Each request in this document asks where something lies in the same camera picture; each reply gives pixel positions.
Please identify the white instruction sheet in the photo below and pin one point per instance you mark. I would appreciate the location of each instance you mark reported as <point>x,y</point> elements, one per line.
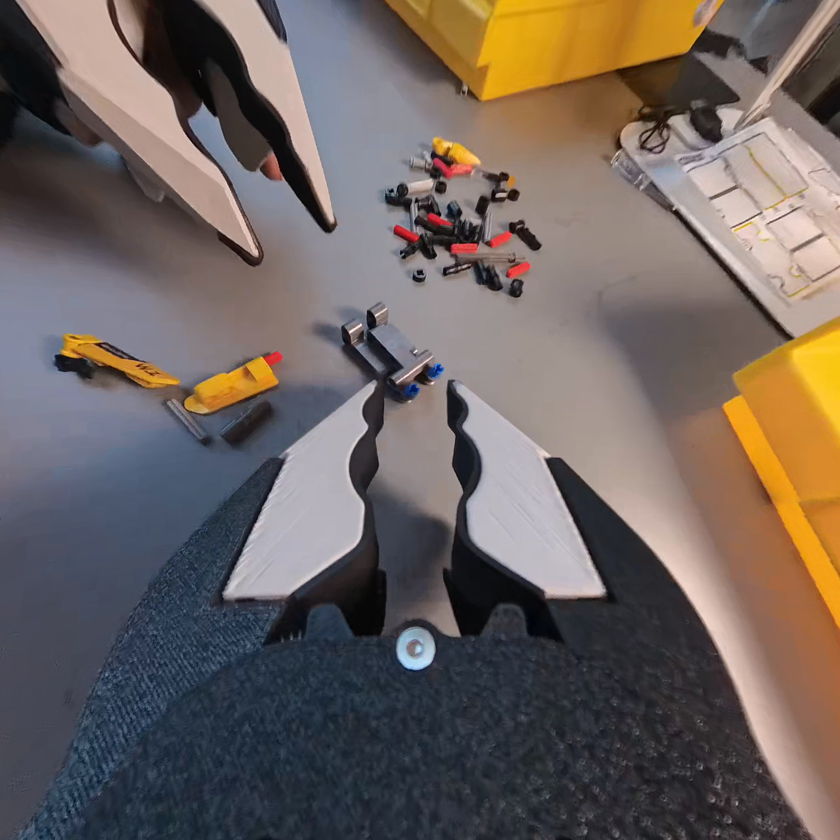
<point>775,223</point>

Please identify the person's left hand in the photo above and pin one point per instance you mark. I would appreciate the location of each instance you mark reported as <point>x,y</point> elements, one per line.
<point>271,166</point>

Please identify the grey desk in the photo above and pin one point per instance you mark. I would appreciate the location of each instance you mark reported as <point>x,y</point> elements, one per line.
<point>591,368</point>

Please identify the yellow angled brick piece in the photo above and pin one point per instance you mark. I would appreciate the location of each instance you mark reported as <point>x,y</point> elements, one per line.
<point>112,361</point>

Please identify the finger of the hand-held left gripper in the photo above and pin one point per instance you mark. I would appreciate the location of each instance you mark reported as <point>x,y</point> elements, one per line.
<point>118,92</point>
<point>269,79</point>

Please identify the scattered small building pieces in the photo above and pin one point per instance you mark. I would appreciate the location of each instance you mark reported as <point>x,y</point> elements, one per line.
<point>460,223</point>

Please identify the grey brick assembly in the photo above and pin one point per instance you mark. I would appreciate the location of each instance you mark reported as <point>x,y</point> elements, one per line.
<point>387,345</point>

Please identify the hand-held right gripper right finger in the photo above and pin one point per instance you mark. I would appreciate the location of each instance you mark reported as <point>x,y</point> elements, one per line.
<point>532,525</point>

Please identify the yellow plastic bin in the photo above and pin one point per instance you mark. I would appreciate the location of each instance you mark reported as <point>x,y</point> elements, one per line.
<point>565,46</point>
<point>801,433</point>

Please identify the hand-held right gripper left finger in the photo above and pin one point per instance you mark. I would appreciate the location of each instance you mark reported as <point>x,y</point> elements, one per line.
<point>295,525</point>

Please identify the yellow brick arm piece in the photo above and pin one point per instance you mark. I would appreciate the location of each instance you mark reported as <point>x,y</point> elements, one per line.
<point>234,385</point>

